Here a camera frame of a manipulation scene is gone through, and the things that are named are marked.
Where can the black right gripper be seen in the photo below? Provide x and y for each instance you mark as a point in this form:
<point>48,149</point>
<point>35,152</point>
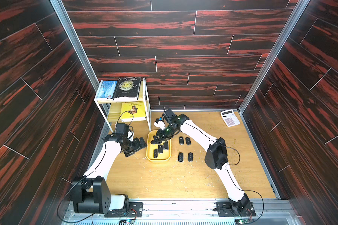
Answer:
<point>160,135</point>

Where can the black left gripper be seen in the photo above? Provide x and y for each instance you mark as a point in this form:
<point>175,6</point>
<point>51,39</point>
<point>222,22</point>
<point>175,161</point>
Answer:
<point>137,146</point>

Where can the black VW car key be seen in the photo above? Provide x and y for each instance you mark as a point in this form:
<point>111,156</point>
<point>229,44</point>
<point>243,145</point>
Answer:
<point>160,149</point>

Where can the dark grey car key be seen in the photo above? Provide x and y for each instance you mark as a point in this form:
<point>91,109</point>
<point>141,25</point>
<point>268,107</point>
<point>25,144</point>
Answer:
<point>166,145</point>

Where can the black three-button car key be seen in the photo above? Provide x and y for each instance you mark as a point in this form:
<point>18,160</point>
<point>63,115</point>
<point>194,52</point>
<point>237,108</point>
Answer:
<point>190,157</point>

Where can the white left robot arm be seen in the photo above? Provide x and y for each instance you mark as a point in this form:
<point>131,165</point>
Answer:
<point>90,192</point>

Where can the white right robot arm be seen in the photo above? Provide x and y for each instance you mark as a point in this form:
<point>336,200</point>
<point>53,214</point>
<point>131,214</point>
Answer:
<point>216,158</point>

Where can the yellow storage box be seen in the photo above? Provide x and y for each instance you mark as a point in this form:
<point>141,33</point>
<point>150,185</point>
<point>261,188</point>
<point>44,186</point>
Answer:
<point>164,157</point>

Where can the yellow book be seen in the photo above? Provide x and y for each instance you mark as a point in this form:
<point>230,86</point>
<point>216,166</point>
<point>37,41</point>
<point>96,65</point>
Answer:
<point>127,112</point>

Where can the black book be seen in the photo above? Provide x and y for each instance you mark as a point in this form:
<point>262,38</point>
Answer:
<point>127,88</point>

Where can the blue book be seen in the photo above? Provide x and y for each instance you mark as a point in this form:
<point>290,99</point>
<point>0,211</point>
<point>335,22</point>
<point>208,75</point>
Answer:
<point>106,89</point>

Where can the white calculator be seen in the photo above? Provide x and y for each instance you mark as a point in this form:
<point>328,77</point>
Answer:
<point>229,118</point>

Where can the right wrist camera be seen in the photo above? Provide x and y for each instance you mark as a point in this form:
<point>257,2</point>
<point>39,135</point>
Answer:
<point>159,123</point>

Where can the white wire shelf rack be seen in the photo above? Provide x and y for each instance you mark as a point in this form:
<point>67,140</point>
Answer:
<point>104,104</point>

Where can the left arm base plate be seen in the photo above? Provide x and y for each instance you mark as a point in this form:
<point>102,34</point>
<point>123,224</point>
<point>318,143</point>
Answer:
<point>130,210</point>

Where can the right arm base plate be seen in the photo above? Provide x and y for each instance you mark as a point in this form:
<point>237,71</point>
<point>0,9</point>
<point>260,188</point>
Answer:
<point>235,209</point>

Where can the aluminium left corner post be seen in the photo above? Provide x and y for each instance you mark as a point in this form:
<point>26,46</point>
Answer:
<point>69,29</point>

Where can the aluminium corner post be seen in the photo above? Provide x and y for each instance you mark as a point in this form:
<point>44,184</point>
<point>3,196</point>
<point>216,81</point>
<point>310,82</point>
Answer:
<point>69,29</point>
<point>284,35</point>

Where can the aluminium right corner post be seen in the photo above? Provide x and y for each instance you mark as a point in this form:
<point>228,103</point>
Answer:
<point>284,35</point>

